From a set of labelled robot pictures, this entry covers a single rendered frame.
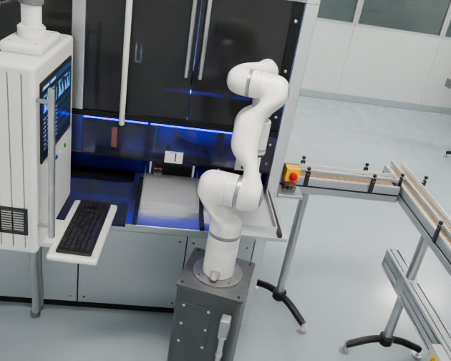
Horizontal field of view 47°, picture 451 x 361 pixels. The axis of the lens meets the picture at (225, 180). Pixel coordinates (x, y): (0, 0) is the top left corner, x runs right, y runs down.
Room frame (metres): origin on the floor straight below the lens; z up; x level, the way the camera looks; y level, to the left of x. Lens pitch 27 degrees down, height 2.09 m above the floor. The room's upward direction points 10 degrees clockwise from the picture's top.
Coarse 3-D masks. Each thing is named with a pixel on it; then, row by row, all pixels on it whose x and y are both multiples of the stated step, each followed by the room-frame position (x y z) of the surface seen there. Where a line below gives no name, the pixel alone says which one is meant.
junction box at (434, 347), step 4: (432, 344) 1.81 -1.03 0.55; (436, 344) 1.81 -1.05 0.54; (432, 348) 1.79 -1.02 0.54; (436, 348) 1.78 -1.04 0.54; (440, 348) 1.79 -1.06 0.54; (428, 352) 1.80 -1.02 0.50; (432, 352) 1.78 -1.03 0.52; (436, 352) 1.76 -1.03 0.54; (440, 352) 1.76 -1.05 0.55; (444, 352) 1.76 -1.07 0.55; (428, 356) 1.79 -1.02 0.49; (432, 356) 1.77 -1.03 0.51; (436, 356) 1.75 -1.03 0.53; (440, 356) 1.74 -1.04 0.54; (444, 356) 1.74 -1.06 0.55; (428, 360) 1.78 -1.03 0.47; (432, 360) 1.75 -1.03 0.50; (436, 360) 1.74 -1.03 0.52; (440, 360) 1.71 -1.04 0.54; (444, 360) 1.71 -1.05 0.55; (448, 360) 1.72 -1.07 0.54
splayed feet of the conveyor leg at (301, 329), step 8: (256, 288) 2.67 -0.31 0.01; (272, 288) 2.55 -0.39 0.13; (272, 296) 2.51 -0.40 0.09; (280, 296) 2.48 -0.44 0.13; (288, 304) 2.44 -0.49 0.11; (296, 312) 2.40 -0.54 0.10; (296, 320) 2.38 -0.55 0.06; (304, 320) 2.37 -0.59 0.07; (296, 328) 2.37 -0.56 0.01; (304, 328) 2.37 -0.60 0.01
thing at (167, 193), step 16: (144, 176) 2.20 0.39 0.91; (160, 176) 2.29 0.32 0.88; (176, 176) 2.32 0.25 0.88; (144, 192) 2.11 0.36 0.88; (160, 192) 2.14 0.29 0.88; (176, 192) 2.16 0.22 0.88; (192, 192) 2.19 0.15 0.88; (160, 208) 1.98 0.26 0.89; (176, 208) 1.99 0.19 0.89; (192, 208) 2.00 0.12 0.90
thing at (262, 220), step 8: (264, 200) 2.24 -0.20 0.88; (232, 208) 2.10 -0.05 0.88; (264, 208) 2.15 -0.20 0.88; (240, 216) 2.04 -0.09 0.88; (248, 216) 2.05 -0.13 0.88; (256, 216) 2.07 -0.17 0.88; (264, 216) 2.08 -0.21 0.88; (272, 216) 2.06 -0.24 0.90; (248, 224) 1.93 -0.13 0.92; (256, 224) 2.00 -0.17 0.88; (264, 224) 2.01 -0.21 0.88; (272, 224) 2.02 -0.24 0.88; (256, 232) 1.94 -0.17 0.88; (264, 232) 1.94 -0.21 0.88; (272, 232) 1.95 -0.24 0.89
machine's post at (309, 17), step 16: (320, 0) 2.33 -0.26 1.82; (304, 16) 2.32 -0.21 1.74; (304, 32) 2.32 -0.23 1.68; (304, 48) 2.32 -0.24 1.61; (304, 64) 2.32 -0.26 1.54; (288, 80) 2.33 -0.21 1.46; (288, 96) 2.32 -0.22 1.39; (288, 112) 2.32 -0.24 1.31; (288, 128) 2.32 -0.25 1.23; (272, 160) 2.32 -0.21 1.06; (272, 176) 2.32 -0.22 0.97; (272, 192) 2.32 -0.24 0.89; (256, 240) 2.32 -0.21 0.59; (256, 256) 2.32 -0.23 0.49; (256, 272) 2.32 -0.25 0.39
